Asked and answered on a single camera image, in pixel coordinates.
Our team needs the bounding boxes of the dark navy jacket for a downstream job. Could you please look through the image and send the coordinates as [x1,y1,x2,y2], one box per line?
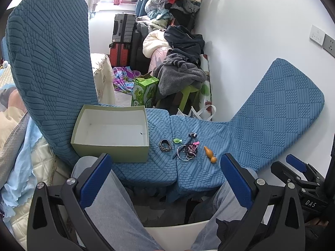
[164,26,205,62]

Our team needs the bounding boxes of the cream lace covered table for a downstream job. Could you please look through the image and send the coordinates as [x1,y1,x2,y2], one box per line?
[90,53,116,105]

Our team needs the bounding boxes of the green tissue carton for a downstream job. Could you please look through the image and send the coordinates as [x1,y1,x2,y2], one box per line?
[131,75,159,108]

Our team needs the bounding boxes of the black suitcase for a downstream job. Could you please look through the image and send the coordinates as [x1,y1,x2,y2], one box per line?
[129,22,151,75]

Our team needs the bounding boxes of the woven black beige bracelet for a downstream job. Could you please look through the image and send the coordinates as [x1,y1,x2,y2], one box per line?
[158,139,173,152]

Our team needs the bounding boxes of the grey wall socket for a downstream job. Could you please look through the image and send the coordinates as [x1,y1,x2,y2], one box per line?
[322,34,335,57]

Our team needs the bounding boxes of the left blue covered chair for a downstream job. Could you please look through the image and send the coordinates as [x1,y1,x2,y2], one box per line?
[6,0,177,188]

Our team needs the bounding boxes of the cream puffy coat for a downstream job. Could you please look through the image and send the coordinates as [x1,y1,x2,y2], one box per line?
[143,29,171,58]

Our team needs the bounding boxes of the person right jeans leg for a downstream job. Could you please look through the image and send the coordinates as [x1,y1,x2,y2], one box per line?
[189,182,246,250]

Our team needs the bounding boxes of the red bead tassel bracelet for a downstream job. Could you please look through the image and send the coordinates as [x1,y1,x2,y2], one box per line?
[183,144,200,160]

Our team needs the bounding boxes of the green plastic stool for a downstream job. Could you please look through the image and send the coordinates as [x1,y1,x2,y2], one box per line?
[157,84,201,115]

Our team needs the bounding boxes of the grey hard suitcase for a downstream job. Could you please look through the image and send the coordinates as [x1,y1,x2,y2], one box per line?
[112,13,136,43]

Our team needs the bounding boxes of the light blue quilted bedding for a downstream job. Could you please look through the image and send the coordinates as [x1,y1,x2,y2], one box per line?
[1,62,70,249]

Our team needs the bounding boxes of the grey fleece blanket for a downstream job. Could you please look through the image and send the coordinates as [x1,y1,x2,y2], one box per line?
[152,53,207,99]

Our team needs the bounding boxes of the green white cardboard box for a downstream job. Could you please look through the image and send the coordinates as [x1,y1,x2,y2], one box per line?
[71,105,149,163]

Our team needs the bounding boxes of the colourful purple cloth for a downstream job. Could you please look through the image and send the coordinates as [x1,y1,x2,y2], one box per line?
[112,66,141,95]

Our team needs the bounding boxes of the red hard suitcase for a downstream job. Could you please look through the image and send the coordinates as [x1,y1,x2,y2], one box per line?
[109,42,131,67]

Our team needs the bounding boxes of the green jade pendant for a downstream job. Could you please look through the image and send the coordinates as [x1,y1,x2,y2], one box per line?
[173,138,182,144]

